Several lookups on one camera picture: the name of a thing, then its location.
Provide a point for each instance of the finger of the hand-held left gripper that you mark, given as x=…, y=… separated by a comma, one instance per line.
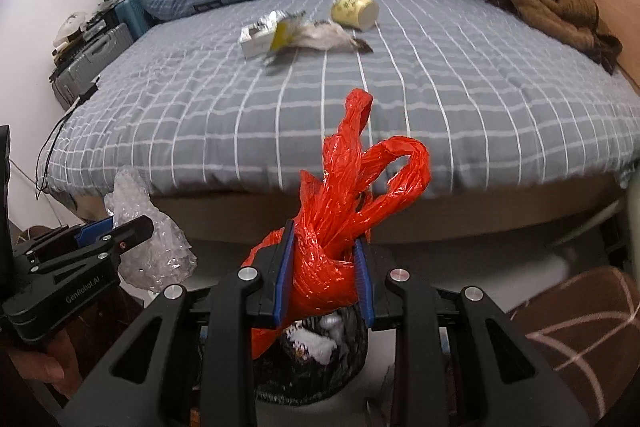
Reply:
x=115, y=239
x=92, y=229

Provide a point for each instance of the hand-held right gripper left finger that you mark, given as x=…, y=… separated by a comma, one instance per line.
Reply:
x=285, y=267

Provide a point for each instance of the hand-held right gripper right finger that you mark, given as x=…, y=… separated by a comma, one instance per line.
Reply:
x=362, y=282

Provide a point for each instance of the clear bubble wrap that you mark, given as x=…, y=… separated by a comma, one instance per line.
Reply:
x=150, y=252

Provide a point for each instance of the red plastic bag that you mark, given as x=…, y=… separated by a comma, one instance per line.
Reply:
x=325, y=277

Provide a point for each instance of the white tissue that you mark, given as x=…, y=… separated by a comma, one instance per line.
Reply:
x=320, y=342

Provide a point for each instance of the black trash bin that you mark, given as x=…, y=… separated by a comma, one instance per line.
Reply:
x=310, y=382

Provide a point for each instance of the small white box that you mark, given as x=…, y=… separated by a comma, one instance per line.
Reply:
x=252, y=44

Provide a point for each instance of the yellow silver snack bag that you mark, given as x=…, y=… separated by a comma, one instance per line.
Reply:
x=285, y=34

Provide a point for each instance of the yellow paper cup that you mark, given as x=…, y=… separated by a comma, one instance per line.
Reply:
x=352, y=9

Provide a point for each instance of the person's left hand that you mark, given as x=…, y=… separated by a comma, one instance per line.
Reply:
x=50, y=362

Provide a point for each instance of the black power adapter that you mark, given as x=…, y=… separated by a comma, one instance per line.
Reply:
x=87, y=92

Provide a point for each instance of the grey suitcase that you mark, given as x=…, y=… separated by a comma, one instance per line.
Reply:
x=90, y=57

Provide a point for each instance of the grey checked bed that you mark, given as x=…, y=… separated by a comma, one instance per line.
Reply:
x=450, y=107

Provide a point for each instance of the white plastic device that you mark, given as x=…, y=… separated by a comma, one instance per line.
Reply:
x=70, y=29

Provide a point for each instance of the teal suitcase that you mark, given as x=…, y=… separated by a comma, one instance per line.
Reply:
x=131, y=14

